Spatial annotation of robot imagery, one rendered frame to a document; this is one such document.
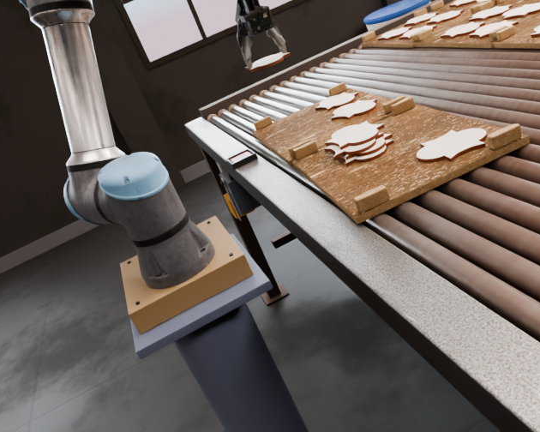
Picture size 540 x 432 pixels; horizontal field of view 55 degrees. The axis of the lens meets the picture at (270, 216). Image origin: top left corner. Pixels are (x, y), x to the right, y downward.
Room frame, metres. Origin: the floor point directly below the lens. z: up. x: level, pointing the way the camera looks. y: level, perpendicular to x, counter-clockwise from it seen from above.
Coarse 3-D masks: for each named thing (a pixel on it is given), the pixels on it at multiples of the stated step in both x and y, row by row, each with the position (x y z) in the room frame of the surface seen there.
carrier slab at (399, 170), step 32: (384, 128) 1.16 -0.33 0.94; (416, 128) 1.08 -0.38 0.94; (448, 128) 1.01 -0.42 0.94; (480, 128) 0.94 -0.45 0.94; (320, 160) 1.13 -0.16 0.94; (384, 160) 0.98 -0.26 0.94; (416, 160) 0.92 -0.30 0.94; (480, 160) 0.82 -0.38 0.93; (352, 192) 0.90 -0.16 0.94; (416, 192) 0.81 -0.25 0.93
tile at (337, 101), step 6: (336, 96) 1.58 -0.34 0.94; (342, 96) 1.56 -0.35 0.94; (348, 96) 1.53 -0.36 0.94; (354, 96) 1.50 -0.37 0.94; (324, 102) 1.57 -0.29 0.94; (330, 102) 1.55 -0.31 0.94; (336, 102) 1.52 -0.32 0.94; (342, 102) 1.49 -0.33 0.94; (348, 102) 1.48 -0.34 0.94; (318, 108) 1.55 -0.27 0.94; (324, 108) 1.53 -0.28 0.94; (330, 108) 1.49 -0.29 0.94
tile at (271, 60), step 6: (276, 54) 1.51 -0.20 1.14; (282, 54) 1.47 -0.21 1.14; (288, 54) 1.45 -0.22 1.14; (258, 60) 1.54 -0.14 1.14; (264, 60) 1.50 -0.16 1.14; (270, 60) 1.45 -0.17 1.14; (276, 60) 1.42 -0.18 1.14; (252, 66) 1.48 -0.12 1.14; (258, 66) 1.44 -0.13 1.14; (264, 66) 1.42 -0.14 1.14
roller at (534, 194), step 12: (252, 96) 2.23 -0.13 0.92; (276, 108) 1.89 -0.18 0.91; (288, 108) 1.79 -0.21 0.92; (480, 168) 0.82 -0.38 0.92; (468, 180) 0.82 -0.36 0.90; (480, 180) 0.79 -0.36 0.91; (492, 180) 0.77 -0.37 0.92; (504, 180) 0.75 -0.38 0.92; (516, 180) 0.73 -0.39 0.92; (504, 192) 0.73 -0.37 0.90; (516, 192) 0.71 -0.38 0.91; (528, 192) 0.69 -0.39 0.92
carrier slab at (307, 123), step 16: (368, 96) 1.47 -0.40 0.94; (304, 112) 1.59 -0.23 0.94; (320, 112) 1.51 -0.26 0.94; (272, 128) 1.57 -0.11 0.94; (288, 128) 1.49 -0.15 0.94; (304, 128) 1.43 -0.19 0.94; (320, 128) 1.37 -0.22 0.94; (336, 128) 1.31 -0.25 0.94; (272, 144) 1.40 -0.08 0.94; (288, 144) 1.34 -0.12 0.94; (320, 144) 1.24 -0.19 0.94; (288, 160) 1.22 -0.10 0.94
